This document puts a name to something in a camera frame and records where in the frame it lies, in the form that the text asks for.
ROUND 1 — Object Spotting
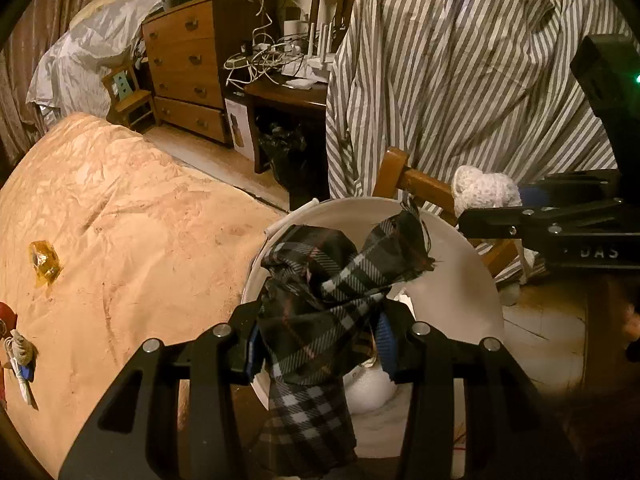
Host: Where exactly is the white crumpled plastic sheet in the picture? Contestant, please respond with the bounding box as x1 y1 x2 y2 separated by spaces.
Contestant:
27 0 173 121

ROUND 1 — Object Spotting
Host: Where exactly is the beige curtain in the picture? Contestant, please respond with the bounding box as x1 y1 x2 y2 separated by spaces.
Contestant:
0 0 121 161

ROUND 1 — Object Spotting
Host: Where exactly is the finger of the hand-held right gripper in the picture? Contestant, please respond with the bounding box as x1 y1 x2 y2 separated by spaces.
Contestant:
457 199 625 252
517 169 623 207

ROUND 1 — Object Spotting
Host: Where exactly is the dark wooden desk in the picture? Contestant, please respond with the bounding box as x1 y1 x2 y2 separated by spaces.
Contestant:
242 72 331 198

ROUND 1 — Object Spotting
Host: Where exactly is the wooden dresser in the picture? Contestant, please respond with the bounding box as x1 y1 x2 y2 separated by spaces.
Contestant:
141 0 236 146

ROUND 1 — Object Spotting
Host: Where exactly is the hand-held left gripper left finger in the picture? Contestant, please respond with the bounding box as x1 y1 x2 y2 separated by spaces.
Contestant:
59 300 273 480

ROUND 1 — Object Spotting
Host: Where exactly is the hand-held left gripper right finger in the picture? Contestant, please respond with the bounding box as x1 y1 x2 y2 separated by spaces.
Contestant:
375 297 586 480

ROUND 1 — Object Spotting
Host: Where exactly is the white knitted cloth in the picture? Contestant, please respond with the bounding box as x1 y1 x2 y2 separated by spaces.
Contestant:
451 165 523 213

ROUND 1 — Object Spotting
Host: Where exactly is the grey striped cloth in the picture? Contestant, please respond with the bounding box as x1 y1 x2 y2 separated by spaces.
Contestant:
325 0 640 286

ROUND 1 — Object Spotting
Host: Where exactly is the white picture box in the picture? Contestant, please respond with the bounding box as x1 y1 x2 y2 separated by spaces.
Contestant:
223 97 258 161

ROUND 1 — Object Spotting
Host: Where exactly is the black trash bag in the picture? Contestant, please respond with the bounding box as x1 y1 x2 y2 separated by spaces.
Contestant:
257 120 328 211

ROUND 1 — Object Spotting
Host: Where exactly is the white router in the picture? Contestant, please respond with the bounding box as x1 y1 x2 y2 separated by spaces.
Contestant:
300 20 338 73

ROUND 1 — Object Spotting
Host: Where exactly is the small wooden chair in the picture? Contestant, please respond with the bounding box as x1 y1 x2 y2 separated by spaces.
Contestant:
101 62 158 131

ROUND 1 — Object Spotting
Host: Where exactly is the yellow cellophane wrapper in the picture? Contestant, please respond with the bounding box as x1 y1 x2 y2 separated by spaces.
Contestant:
27 240 62 288

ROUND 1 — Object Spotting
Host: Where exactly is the white plastic bucket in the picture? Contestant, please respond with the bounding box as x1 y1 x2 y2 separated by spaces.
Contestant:
241 196 506 461

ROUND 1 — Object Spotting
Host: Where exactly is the tan quilted bedspread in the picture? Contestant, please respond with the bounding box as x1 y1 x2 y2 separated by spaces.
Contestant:
0 112 291 478

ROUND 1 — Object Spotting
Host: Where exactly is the dark plaid cloth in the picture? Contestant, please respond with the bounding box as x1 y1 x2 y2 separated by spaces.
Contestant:
252 200 437 478

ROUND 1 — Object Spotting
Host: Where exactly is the tangle of white cables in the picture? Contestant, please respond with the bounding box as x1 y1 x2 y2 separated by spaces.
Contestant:
220 0 311 91

